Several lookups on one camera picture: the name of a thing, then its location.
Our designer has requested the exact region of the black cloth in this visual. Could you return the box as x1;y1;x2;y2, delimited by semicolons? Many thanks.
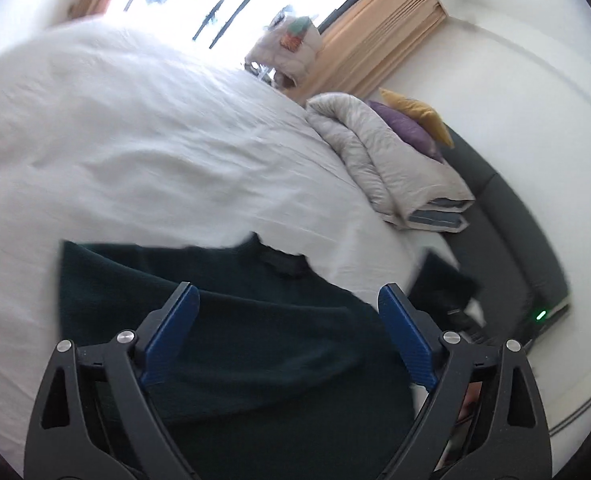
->
409;252;481;322

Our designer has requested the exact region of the device with green light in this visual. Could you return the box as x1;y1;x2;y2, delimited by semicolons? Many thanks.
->
525;300;571;328

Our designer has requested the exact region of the white bed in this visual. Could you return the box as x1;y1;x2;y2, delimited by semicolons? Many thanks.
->
0;20;459;461

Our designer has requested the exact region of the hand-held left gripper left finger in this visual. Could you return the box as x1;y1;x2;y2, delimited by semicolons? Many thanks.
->
24;282;201;480

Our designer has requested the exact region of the dark grey headboard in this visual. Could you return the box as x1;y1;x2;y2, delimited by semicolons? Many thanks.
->
440;125;571;351

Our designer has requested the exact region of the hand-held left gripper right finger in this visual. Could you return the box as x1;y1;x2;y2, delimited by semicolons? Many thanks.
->
375;284;553;480

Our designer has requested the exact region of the yellow pillow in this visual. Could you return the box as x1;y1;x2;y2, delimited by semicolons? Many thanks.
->
379;87;455;150

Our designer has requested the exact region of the folded grey quilt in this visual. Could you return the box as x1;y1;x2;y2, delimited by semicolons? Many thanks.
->
305;92;476;233

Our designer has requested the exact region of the purple pillow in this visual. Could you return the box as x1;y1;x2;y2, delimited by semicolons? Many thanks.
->
368;100;446;163

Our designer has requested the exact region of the dark green sweater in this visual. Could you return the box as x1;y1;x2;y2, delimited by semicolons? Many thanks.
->
58;232;426;480

